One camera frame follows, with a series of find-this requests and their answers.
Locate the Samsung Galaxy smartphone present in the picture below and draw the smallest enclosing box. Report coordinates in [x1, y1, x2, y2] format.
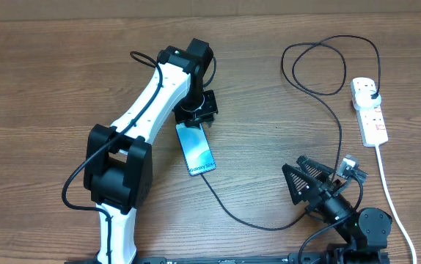
[175, 123, 216, 176]

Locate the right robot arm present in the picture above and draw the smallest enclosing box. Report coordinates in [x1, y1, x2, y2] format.
[282, 155, 392, 264]

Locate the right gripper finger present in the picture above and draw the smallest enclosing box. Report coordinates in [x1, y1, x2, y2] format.
[282, 164, 315, 205]
[296, 155, 334, 179]

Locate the white charger plug adapter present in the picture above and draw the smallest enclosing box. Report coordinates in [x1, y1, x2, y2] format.
[353, 91, 381, 111]

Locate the white power strip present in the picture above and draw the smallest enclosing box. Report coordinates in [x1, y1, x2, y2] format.
[350, 77, 388, 147]

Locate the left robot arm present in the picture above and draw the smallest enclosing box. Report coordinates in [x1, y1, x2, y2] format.
[84, 39, 218, 263]

